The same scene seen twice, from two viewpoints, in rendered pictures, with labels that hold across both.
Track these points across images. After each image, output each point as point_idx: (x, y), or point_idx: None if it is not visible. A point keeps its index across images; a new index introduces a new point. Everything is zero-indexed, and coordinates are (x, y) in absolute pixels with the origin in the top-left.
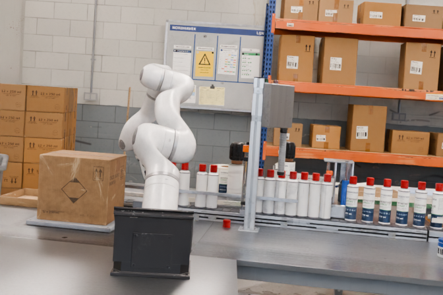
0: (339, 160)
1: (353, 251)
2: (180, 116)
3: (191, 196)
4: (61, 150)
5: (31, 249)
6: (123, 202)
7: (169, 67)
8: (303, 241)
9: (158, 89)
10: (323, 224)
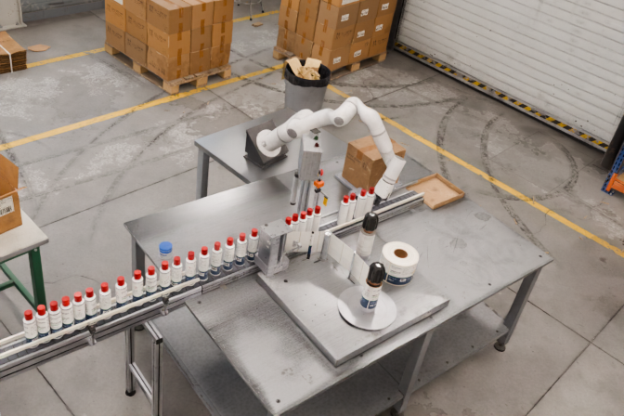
0: (272, 224)
1: (217, 228)
2: (305, 117)
3: (426, 274)
4: (401, 147)
5: (323, 147)
6: (365, 187)
7: (362, 109)
8: (253, 226)
9: None
10: None
